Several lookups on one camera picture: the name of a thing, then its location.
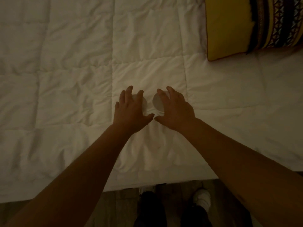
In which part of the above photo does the striped yellow pillow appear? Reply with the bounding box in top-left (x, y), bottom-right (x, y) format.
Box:
top-left (205, 0), bottom-right (303, 62)

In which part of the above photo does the person's leg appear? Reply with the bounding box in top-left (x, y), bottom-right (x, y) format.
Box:
top-left (134, 191), bottom-right (167, 227)
top-left (181, 203), bottom-right (213, 227)

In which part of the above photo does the person's left forearm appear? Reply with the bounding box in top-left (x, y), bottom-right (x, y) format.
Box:
top-left (3, 124), bottom-right (133, 227)

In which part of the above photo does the person's right leg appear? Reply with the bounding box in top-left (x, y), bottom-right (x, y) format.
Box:
top-left (181, 203), bottom-right (213, 227)

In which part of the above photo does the person's right hand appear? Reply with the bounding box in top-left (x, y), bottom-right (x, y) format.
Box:
top-left (154, 86), bottom-right (196, 133)

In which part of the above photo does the person's left hand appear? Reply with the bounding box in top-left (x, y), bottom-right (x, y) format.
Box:
top-left (113, 85), bottom-right (155, 135)

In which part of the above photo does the person's right forearm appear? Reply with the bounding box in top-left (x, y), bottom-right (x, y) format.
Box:
top-left (181, 118), bottom-right (303, 227)

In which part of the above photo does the white cup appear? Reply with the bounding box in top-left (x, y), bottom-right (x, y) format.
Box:
top-left (152, 91), bottom-right (171, 117)
top-left (131, 94), bottom-right (149, 117)

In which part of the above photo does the person's left white shoe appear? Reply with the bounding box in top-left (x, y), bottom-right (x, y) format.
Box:
top-left (138, 184), bottom-right (156, 195)

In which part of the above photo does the person's left leg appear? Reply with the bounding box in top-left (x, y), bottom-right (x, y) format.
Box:
top-left (134, 191), bottom-right (167, 227)

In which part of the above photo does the white quilted bed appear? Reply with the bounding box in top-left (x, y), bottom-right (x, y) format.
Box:
top-left (0, 0), bottom-right (303, 204)

